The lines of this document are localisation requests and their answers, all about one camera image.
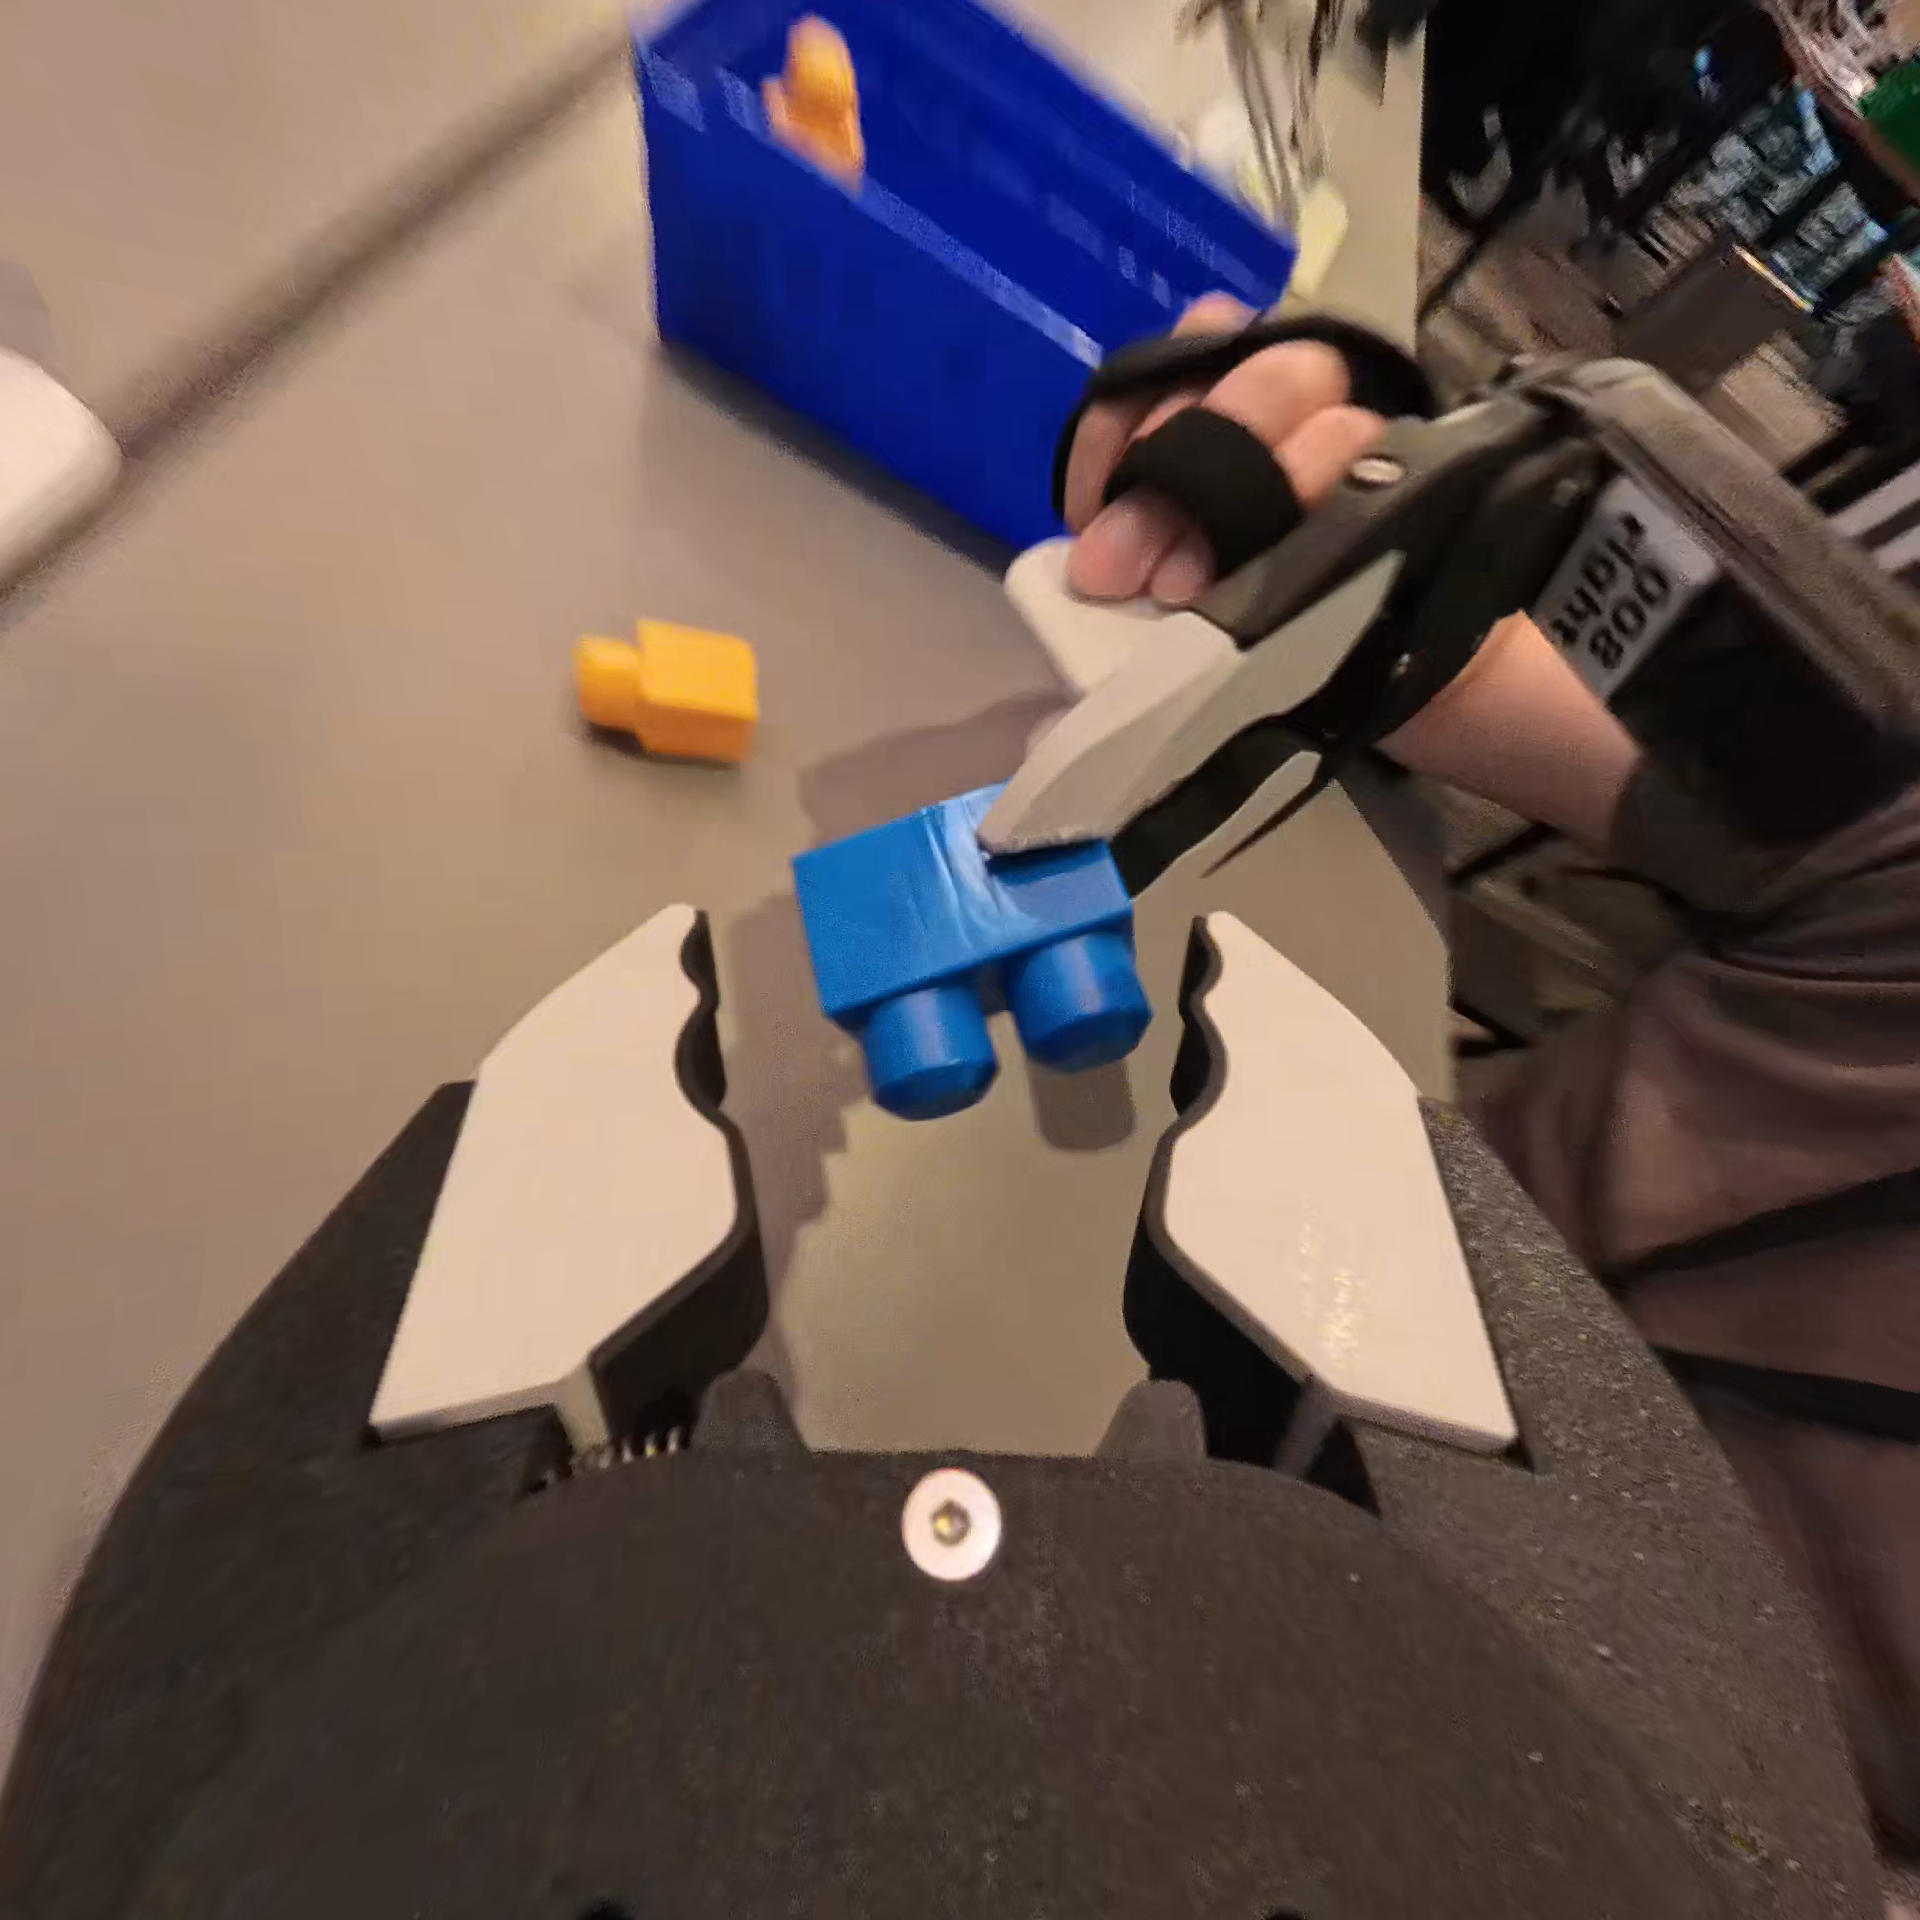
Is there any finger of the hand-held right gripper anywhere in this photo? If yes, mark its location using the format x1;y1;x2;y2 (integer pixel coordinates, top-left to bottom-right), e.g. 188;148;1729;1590
979;546;1412;868
1117;718;1361;904

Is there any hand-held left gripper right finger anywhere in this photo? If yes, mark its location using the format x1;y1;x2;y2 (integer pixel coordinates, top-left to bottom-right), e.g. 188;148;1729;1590
1123;910;1521;1475

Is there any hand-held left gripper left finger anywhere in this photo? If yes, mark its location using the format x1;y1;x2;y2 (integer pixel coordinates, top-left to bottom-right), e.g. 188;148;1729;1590
365;901;771;1457

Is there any blue two-stud block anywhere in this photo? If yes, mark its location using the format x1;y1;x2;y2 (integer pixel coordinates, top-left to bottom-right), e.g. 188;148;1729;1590
790;780;1157;1122

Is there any yellow one-stud block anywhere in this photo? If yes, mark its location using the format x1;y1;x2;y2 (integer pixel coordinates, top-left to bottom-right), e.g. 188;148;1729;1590
573;614;761;769

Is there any blue plastic bin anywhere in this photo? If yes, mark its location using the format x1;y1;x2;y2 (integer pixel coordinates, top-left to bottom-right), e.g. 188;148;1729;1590
627;0;1300;553

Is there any yellow two-stud block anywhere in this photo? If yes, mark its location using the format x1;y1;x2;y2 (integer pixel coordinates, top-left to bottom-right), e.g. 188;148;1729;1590
758;12;874;189

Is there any person's right hand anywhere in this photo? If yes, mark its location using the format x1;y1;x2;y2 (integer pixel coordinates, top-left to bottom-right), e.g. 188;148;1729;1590
1056;293;1403;608

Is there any white stand base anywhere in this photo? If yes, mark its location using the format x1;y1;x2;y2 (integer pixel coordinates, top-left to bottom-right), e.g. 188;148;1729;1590
0;350;125;586

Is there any black neck strap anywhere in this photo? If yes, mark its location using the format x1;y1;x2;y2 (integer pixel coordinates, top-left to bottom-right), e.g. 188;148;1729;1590
1590;1178;1920;1445

